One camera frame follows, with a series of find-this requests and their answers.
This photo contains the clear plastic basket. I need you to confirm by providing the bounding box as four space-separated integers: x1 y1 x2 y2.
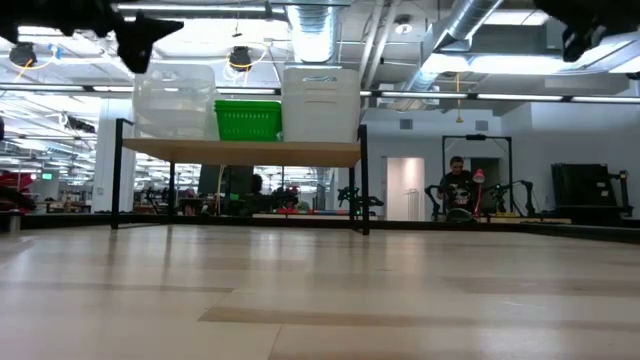
133 63 218 94
132 88 219 112
132 99 220 142

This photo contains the black rig frame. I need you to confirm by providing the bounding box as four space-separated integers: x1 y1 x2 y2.
441 133 514 216

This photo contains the green plastic basket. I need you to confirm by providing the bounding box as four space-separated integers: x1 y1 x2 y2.
214 99 283 107
214 104 283 143

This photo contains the wooden shelf with black frame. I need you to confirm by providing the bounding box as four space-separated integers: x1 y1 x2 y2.
110 118 372 236

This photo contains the black aluminium station frame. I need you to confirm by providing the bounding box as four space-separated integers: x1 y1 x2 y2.
0 211 640 246

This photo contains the black cabinet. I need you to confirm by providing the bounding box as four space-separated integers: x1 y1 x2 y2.
550 162 634 220

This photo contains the red desk lamp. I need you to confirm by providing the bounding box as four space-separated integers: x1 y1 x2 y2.
472 168 487 217

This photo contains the white pillar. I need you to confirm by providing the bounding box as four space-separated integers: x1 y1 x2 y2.
91 97 137 215

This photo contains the white door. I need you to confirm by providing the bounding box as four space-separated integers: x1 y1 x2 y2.
385 156 426 222

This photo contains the person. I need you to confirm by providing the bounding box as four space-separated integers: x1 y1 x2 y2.
438 155 477 215

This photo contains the black ceiling camera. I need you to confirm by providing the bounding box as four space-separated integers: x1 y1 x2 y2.
228 45 254 71
8 41 39 69

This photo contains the silver ventilation duct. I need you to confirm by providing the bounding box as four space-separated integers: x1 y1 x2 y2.
288 0 342 65
399 0 504 96

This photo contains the red machine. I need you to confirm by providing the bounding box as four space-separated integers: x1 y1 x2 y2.
0 169 37 212

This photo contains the metal cup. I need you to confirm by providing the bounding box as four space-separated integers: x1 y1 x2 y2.
6 208 24 235

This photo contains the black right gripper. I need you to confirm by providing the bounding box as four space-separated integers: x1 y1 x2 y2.
560 22 609 64

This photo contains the black monitor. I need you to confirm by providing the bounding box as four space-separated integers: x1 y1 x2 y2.
198 164 255 197

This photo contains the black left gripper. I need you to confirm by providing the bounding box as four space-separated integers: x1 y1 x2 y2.
58 0 185 75

